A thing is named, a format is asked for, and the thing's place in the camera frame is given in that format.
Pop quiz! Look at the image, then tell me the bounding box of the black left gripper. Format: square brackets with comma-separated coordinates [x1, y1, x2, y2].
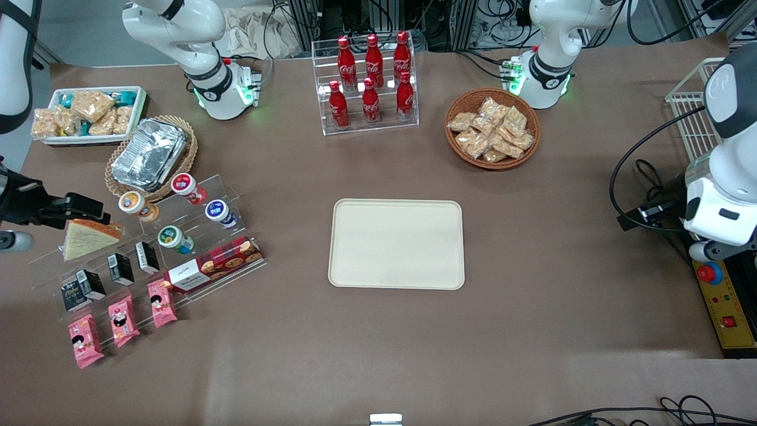
[617, 173, 690, 232]

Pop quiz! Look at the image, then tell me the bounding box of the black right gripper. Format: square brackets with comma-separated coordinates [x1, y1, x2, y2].
[0, 172, 111, 229]

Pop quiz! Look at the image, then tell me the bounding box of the triangle sandwich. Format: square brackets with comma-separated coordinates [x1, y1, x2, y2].
[62, 218, 126, 262]

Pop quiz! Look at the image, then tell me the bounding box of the beige plastic tray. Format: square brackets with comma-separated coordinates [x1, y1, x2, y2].
[328, 198, 466, 291]

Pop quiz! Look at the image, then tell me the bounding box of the orange lid yogurt cup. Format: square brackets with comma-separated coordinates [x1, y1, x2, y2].
[118, 191, 160, 223]

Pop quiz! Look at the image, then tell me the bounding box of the small black drink carton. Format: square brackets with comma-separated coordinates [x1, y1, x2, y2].
[135, 241, 160, 275]
[77, 269, 107, 301]
[61, 279, 89, 312]
[107, 253, 135, 286]

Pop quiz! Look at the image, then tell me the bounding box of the silver foil container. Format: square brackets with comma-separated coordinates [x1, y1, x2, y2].
[111, 118, 189, 192]

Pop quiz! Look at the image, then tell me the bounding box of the green lid yogurt cup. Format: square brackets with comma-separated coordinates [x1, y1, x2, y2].
[157, 225, 195, 256]

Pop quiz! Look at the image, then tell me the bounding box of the clear acrylic stepped shelf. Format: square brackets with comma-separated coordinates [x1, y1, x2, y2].
[27, 173, 268, 350]

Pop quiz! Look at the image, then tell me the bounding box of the red lid yogurt cup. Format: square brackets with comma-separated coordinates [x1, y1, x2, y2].
[171, 173, 208, 205]

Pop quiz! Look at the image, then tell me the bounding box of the white rectangular plastic container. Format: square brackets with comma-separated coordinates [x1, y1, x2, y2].
[33, 86, 148, 147]

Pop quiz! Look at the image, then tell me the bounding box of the pink snack pack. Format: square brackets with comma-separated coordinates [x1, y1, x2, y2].
[68, 314, 105, 369]
[147, 278, 178, 328]
[108, 295, 141, 348]

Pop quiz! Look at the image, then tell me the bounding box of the oval light wicker basket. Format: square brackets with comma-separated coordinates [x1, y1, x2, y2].
[105, 115, 199, 203]

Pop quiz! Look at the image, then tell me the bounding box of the yellow emergency stop box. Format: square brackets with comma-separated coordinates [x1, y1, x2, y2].
[691, 259, 757, 359]

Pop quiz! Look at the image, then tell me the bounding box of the blue lid yogurt cup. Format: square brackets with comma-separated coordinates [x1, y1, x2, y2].
[205, 199, 238, 230]

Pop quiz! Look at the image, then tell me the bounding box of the red plaid cookie box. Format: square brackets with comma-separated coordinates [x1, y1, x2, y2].
[164, 236, 264, 295]

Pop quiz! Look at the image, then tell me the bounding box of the round brown wicker basket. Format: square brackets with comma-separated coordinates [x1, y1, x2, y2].
[444, 88, 542, 171]

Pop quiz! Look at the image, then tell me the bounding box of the crumpled beige cloth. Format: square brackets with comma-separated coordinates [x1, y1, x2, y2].
[224, 7, 303, 60]

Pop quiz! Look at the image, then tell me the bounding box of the red cola bottle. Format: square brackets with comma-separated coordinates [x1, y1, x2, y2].
[393, 31, 412, 83]
[396, 71, 415, 121]
[329, 80, 350, 128]
[362, 78, 380, 125]
[337, 36, 357, 91]
[365, 34, 384, 88]

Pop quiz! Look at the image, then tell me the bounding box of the clear acrylic bottle rack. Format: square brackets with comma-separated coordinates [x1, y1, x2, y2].
[311, 35, 420, 137]

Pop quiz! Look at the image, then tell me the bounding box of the black looped camera cable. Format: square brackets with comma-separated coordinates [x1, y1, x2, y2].
[609, 105, 707, 233]

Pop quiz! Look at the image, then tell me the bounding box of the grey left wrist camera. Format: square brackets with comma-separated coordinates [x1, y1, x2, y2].
[688, 241, 732, 263]

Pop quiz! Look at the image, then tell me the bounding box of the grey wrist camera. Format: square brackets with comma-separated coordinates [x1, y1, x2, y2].
[0, 230, 35, 253]
[688, 241, 732, 263]

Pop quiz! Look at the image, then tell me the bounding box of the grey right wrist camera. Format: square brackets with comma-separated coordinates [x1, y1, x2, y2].
[0, 230, 35, 253]

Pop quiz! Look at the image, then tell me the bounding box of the white wire basket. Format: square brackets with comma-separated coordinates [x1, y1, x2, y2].
[665, 57, 727, 162]

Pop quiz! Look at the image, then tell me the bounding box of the thin black cable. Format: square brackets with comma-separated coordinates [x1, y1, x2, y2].
[526, 395, 757, 426]

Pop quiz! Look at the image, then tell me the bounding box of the aluminium frame rack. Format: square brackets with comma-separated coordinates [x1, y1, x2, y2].
[284, 0, 536, 53]
[677, 0, 757, 42]

